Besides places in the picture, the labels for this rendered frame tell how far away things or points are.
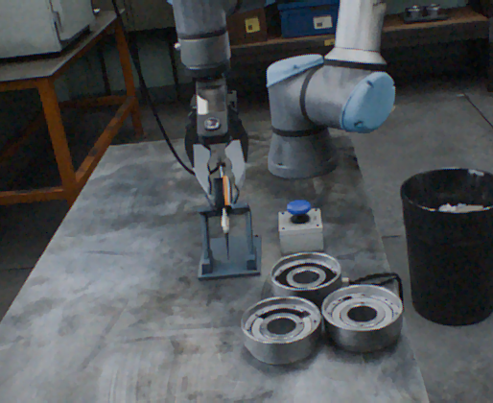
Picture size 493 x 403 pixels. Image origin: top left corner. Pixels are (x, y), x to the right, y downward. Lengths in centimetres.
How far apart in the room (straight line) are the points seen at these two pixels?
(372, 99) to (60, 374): 72
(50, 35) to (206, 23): 208
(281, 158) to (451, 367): 99
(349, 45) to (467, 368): 118
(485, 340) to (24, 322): 154
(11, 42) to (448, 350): 213
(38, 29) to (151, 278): 207
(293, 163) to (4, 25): 195
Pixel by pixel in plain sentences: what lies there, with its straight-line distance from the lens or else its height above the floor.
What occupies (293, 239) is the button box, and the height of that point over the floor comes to 83.
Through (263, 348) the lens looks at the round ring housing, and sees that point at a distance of 88.
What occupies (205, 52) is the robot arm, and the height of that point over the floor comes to 114.
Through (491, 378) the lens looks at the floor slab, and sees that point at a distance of 214.
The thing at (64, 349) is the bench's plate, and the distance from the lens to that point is 101.
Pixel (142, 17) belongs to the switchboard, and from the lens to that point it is 472.
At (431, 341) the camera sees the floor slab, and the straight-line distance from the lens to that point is 226.
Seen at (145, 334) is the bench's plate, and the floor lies 80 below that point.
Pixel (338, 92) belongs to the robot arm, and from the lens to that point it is 128.
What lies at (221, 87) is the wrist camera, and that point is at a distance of 103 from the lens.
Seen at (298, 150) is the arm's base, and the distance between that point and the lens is 140.
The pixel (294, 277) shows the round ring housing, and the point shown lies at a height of 82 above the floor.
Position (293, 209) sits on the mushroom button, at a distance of 111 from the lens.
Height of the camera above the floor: 136
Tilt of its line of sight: 25 degrees down
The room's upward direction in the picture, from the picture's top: 7 degrees counter-clockwise
